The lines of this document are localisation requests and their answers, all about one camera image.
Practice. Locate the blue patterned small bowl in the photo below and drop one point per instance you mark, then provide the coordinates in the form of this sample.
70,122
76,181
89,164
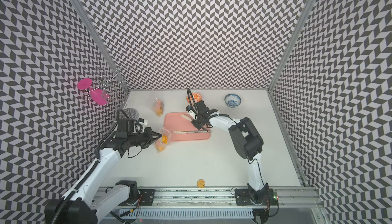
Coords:
232,100

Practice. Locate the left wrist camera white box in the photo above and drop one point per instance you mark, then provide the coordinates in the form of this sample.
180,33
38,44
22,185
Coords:
142,122

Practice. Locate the wire rack with pink discs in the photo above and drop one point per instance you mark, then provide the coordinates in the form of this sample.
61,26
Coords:
103,89

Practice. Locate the round glass dish pink item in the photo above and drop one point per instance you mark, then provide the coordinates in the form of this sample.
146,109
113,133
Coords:
132,113

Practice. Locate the pink plastic tray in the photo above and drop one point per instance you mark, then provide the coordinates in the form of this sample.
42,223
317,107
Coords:
173,121

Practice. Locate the clear resealable bag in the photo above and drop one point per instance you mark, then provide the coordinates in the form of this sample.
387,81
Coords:
158,107
158,144

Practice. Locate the orange patterned small bowl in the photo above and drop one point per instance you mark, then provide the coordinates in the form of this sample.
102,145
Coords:
197,97

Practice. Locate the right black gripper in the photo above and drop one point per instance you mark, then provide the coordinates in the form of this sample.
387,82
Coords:
199,126

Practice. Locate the yellow duck cookie right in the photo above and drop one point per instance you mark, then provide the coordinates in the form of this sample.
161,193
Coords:
164,139

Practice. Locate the aluminium front rail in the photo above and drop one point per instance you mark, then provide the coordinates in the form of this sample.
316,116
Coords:
210,197

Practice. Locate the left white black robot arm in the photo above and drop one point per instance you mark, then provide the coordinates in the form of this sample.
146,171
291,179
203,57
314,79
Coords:
77,205

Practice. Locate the round cracker cookie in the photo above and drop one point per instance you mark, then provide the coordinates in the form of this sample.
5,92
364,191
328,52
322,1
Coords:
201,183

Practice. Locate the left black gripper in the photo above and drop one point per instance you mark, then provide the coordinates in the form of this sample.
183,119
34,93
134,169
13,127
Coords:
150,134

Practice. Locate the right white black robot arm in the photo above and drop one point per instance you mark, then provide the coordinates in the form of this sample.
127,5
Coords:
245,138

